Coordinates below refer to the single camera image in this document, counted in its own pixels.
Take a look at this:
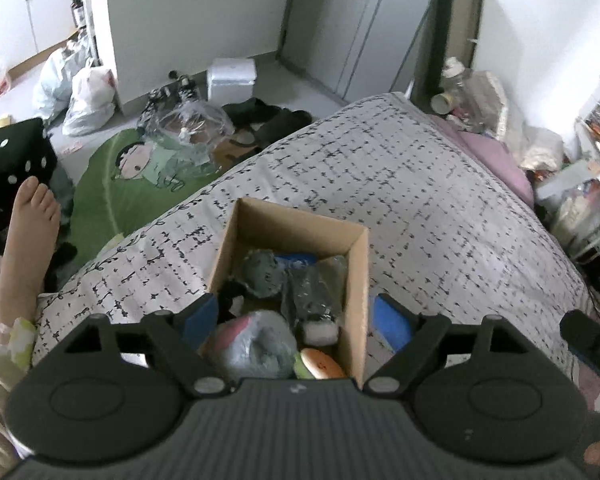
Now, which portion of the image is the dark item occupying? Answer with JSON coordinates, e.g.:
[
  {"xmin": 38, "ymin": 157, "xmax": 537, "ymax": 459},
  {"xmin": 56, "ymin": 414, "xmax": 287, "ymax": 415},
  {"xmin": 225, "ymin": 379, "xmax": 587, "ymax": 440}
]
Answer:
[{"xmin": 280, "ymin": 255, "xmax": 348, "ymax": 325}]

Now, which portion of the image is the blue octopus plush toy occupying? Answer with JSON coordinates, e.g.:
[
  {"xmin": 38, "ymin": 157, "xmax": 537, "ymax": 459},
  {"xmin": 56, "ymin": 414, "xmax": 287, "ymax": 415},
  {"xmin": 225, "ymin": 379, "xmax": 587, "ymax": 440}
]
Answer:
[{"xmin": 236, "ymin": 249, "xmax": 286, "ymax": 299}]

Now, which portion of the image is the watermelon slice plush toy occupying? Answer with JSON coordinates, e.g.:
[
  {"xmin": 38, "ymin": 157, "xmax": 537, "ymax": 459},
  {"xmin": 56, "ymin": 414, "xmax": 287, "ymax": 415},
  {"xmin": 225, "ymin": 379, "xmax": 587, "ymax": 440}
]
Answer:
[{"xmin": 294, "ymin": 348, "xmax": 348, "ymax": 380}]

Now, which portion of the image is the black and white soft toy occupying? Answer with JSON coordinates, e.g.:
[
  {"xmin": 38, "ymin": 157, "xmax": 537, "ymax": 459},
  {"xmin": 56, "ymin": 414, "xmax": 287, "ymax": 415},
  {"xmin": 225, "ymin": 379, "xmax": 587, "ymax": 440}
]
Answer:
[{"xmin": 299, "ymin": 313, "xmax": 341, "ymax": 348}]

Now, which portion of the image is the grey plush in bag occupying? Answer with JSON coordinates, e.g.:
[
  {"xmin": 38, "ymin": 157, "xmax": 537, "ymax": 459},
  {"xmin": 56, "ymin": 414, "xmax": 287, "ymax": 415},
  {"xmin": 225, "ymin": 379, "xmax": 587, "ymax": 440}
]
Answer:
[{"xmin": 204, "ymin": 310, "xmax": 298, "ymax": 384}]

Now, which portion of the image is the grey patterned bed cover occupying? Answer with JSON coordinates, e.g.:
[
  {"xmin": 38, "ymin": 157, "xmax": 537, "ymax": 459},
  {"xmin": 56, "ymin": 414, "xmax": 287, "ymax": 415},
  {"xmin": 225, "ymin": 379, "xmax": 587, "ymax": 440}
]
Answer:
[{"xmin": 34, "ymin": 94, "xmax": 591, "ymax": 375}]

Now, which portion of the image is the brown cardboard box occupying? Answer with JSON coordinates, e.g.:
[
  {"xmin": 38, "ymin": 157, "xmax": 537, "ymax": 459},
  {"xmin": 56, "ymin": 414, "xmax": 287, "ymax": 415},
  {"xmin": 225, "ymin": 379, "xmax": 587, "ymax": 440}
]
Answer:
[{"xmin": 208, "ymin": 197, "xmax": 370, "ymax": 382}]

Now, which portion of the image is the white shelf unit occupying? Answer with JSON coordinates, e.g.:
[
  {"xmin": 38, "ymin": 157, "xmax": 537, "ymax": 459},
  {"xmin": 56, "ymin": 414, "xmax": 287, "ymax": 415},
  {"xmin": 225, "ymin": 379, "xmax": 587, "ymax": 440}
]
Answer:
[{"xmin": 535, "ymin": 90, "xmax": 600, "ymax": 288}]

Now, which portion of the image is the green cartoon blanket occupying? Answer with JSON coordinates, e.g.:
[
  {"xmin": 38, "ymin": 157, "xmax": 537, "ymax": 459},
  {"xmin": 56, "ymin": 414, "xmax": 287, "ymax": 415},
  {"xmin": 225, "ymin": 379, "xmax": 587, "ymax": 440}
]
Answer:
[{"xmin": 68, "ymin": 129, "xmax": 224, "ymax": 270}]

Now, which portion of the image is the bare foot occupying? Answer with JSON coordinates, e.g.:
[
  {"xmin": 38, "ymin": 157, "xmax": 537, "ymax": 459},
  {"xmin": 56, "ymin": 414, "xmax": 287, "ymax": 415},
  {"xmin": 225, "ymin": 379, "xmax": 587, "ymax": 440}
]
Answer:
[{"xmin": 0, "ymin": 177, "xmax": 60, "ymax": 326}]

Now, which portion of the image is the clear plastic bag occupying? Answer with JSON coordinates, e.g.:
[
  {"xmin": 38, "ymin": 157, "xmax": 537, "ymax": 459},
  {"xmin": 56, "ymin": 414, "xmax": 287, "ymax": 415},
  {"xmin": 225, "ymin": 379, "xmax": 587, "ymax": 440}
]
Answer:
[{"xmin": 136, "ymin": 100, "xmax": 235, "ymax": 174}]

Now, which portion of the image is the pink pillow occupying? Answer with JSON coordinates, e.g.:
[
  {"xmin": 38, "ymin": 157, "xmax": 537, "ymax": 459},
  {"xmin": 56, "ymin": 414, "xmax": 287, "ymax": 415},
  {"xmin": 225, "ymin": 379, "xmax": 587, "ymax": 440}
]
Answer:
[{"xmin": 428, "ymin": 115, "xmax": 534, "ymax": 208}]

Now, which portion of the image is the paper cup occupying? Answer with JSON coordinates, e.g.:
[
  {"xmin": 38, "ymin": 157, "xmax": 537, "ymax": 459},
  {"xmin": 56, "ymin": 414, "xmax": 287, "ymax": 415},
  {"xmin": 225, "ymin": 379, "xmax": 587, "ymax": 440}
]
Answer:
[{"xmin": 430, "ymin": 92, "xmax": 455, "ymax": 116}]

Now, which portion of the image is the clear plastic bottle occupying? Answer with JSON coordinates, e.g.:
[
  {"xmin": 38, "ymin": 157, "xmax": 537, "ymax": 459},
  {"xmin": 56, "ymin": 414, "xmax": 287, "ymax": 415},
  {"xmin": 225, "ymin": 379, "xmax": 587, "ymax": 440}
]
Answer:
[{"xmin": 441, "ymin": 56, "xmax": 479, "ymax": 122}]

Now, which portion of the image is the black dice plush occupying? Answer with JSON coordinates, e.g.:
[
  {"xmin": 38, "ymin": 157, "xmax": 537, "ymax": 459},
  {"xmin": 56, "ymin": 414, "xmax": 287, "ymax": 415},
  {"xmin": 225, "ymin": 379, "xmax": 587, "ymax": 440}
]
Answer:
[{"xmin": 0, "ymin": 117, "xmax": 57, "ymax": 205}]

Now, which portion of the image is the white plastic bag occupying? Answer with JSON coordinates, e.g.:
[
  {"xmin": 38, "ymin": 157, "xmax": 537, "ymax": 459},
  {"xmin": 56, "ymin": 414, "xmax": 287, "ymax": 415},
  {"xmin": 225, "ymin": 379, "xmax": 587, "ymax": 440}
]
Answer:
[{"xmin": 62, "ymin": 66, "xmax": 116, "ymax": 136}]

